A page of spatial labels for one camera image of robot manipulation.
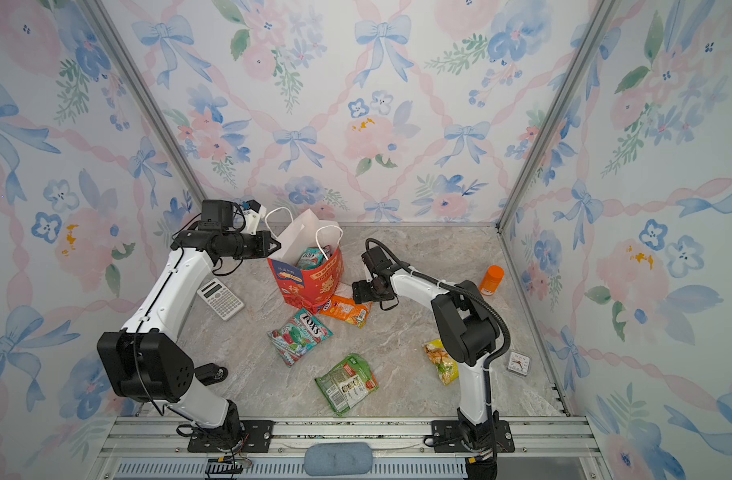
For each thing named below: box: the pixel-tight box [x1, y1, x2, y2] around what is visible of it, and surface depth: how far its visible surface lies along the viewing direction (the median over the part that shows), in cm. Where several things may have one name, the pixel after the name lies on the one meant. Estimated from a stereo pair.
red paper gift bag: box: [265, 207, 344, 314], surface depth 86 cm
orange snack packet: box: [319, 295, 372, 329], surface depth 96 cm
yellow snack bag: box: [422, 339, 459, 386], surface depth 85 cm
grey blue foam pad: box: [303, 442, 373, 476], surface depth 70 cm
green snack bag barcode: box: [314, 354, 379, 416], surface depth 83 cm
